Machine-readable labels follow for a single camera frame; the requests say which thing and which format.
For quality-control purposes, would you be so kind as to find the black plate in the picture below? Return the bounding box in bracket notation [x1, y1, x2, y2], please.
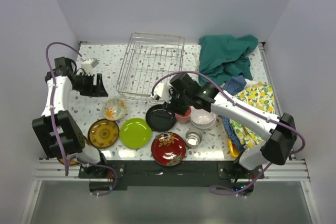
[145, 104, 176, 132]

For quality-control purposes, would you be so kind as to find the red floral plate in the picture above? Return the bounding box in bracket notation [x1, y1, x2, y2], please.
[151, 132, 186, 167]

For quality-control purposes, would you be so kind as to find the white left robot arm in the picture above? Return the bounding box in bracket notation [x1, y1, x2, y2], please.
[32, 57, 109, 178]

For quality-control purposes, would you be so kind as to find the yellow patterned plate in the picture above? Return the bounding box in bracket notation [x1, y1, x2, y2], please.
[57, 137, 90, 166]
[87, 119, 120, 149]

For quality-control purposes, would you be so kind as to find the blue checked cloth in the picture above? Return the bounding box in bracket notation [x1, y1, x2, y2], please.
[219, 76, 247, 151]

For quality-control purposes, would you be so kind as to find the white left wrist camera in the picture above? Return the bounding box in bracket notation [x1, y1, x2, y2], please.
[80, 57, 99, 74]

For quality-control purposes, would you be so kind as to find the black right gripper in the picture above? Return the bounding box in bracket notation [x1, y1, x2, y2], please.
[162, 86, 192, 116]

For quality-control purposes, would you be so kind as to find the white cord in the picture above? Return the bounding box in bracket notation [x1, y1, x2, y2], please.
[192, 52, 202, 74]

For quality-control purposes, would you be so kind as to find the steel cup beige sleeve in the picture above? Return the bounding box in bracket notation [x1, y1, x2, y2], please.
[185, 129, 203, 148]

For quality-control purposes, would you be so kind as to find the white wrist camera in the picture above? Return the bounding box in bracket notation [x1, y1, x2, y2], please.
[80, 57, 99, 74]
[151, 83, 172, 103]

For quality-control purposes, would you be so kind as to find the metal wire dish rack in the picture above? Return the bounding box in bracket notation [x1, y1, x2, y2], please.
[116, 32, 185, 101]

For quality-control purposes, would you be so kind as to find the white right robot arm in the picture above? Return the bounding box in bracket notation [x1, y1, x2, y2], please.
[151, 71, 298, 178]

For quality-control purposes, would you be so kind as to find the yellow plastic bin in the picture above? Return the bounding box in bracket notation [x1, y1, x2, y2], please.
[228, 138, 240, 158]

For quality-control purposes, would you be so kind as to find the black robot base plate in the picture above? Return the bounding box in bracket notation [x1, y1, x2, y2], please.
[78, 161, 262, 193]

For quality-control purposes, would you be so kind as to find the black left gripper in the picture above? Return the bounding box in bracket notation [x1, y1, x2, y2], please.
[72, 72, 108, 97]

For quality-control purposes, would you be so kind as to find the teal green cloth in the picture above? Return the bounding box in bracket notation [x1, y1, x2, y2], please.
[198, 35, 258, 86]

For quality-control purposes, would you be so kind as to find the white speckled bowl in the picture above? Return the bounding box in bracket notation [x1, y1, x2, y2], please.
[190, 110, 216, 129]

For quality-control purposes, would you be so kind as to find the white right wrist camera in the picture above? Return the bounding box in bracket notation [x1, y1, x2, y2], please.
[151, 83, 172, 103]

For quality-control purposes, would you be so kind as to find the lemon print cloth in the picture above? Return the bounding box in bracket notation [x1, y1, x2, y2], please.
[229, 83, 275, 150]

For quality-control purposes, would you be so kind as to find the white floral bowl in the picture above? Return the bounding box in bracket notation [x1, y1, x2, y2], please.
[102, 98, 127, 121]

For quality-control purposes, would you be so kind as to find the lime green plate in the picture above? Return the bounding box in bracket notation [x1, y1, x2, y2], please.
[120, 118, 152, 149]

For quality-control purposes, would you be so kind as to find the pink plastic cup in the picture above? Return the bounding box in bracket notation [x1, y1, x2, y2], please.
[175, 106, 192, 124]

